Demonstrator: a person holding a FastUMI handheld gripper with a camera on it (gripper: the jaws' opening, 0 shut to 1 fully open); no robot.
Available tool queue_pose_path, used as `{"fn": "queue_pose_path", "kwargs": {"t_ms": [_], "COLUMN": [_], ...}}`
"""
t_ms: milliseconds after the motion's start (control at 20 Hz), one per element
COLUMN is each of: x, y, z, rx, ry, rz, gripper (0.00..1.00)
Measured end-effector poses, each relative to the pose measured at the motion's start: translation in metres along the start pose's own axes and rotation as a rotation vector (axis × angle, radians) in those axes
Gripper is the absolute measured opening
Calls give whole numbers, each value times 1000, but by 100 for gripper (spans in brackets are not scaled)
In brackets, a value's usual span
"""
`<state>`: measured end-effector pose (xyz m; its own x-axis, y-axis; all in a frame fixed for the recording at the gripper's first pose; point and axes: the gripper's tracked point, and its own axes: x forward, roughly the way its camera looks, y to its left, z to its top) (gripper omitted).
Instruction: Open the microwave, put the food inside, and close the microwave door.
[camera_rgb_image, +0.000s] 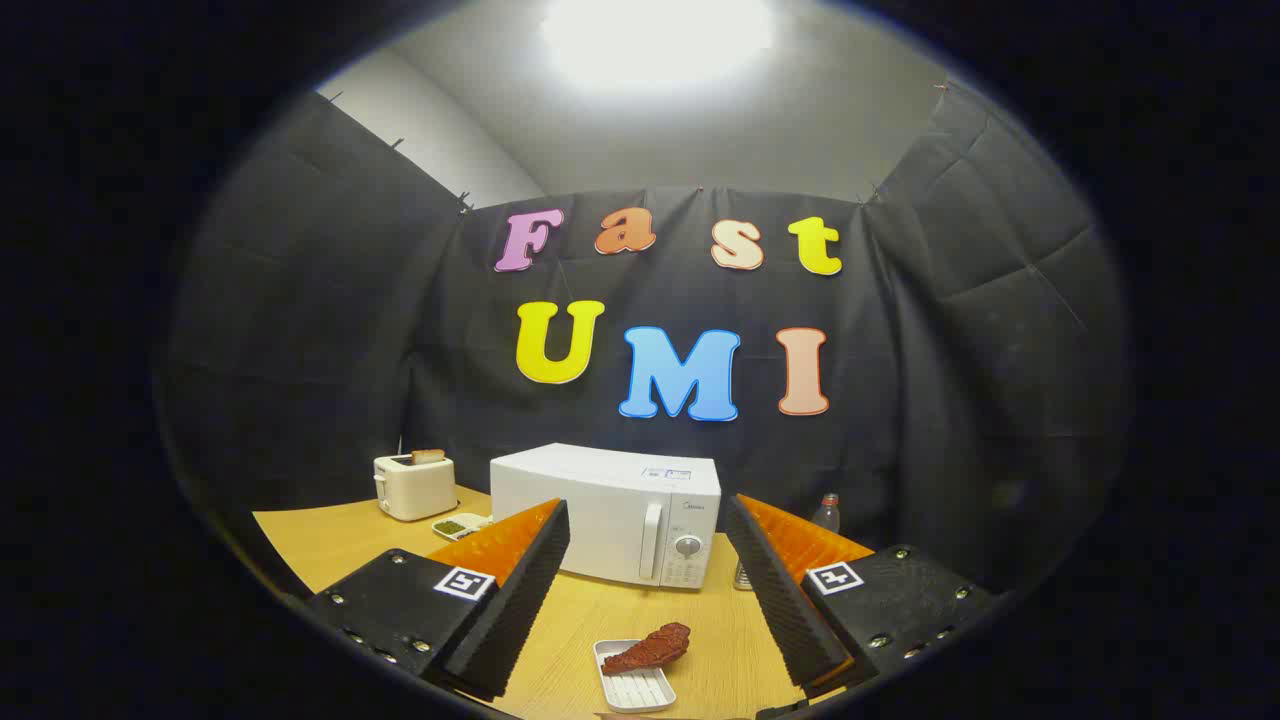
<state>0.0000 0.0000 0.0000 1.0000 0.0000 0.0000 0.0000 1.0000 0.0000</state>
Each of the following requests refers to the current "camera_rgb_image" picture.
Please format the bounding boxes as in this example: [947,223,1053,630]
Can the brown meat piece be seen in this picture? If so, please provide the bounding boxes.
[601,622,692,676]

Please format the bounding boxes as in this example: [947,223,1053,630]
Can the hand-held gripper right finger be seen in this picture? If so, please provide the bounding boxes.
[724,493,1001,701]

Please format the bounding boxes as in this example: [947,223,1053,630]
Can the white bread toaster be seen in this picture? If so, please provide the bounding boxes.
[373,453,459,522]

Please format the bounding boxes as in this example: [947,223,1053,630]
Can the white toaster oven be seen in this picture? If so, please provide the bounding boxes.
[490,443,722,591]

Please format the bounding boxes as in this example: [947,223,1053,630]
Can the small white rectangular tray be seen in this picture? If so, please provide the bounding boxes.
[593,638,678,713]

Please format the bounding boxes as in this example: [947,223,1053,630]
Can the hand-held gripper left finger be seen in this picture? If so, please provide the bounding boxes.
[305,497,571,701]

